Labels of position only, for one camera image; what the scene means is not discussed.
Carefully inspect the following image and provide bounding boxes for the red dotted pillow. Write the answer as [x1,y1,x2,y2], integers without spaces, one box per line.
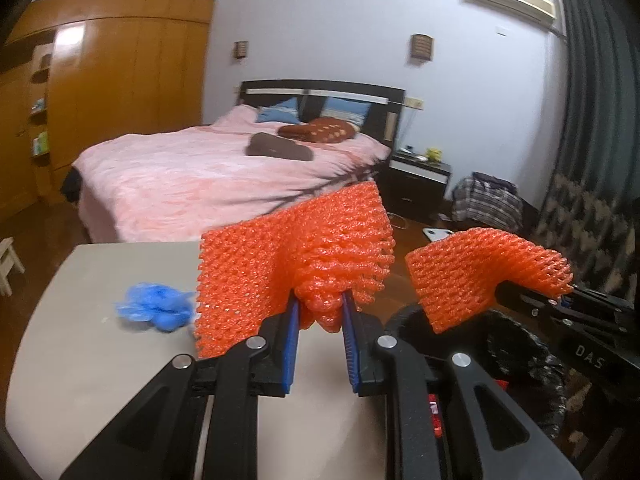
[277,116,357,144]

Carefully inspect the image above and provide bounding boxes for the grey curtain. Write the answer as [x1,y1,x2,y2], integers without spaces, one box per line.
[552,0,640,241]

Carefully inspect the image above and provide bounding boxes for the plaid bag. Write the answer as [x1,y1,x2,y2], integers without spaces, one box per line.
[451,172,523,233]

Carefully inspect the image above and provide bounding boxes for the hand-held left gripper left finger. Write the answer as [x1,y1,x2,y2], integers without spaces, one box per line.
[60,294,302,480]

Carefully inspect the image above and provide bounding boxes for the white wooden stool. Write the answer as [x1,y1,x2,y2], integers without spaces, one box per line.
[0,237,26,297]

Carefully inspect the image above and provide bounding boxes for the patterned dark cloth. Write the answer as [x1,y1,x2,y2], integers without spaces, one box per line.
[530,172,633,286]

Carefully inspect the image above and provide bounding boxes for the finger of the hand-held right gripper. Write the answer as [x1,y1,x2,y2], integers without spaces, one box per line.
[560,287,640,331]
[495,280,640,356]

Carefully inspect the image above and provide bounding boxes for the black cloth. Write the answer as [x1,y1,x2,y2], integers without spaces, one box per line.
[60,167,83,203]

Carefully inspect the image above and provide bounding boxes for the wooden wardrobe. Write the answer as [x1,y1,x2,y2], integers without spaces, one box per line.
[0,0,217,221]

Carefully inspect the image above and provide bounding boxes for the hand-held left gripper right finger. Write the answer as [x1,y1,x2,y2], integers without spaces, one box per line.
[341,291,583,480]

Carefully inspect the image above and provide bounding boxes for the crumpled blue plastic cover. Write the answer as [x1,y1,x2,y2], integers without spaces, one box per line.
[114,282,196,333]

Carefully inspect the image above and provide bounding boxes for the dark nightstand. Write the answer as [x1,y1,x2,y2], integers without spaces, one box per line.
[382,149,452,223]

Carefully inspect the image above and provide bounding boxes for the brown cushion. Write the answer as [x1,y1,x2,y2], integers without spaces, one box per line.
[246,132,313,162]

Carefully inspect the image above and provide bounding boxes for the blue pillow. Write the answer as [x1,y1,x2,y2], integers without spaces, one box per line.
[320,98,372,126]
[256,98,303,125]

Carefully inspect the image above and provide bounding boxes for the bed with pink cover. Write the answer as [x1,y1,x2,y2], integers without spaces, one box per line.
[60,79,406,243]

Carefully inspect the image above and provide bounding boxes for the bin with black bag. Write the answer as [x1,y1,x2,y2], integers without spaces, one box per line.
[382,302,571,443]

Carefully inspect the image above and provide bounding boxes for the small orange foam net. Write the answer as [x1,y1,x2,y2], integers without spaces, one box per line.
[405,227,575,334]

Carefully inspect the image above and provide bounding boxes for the large orange foam net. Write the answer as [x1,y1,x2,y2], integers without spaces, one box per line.
[192,181,396,361]

